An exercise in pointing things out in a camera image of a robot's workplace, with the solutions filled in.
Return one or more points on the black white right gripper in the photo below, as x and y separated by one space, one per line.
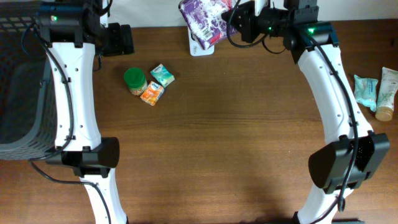
244 26

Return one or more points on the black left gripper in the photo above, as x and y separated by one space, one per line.
119 46

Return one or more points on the green lid jar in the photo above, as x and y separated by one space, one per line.
135 81

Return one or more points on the red purple tissue pack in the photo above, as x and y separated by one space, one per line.
203 18

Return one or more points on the teal Kleenex tissue pack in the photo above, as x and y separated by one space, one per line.
162 75

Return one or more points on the orange Kleenex tissue pack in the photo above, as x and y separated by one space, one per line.
152 93

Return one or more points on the mint green wipes pack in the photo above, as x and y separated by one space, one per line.
365 91

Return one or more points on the white floral cream tube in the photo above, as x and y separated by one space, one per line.
387 92

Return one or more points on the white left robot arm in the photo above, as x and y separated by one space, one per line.
76 35

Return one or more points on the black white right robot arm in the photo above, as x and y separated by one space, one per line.
352 151

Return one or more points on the white barcode scanner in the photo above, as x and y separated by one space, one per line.
196 49

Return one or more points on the grey plastic basket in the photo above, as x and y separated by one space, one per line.
28 111

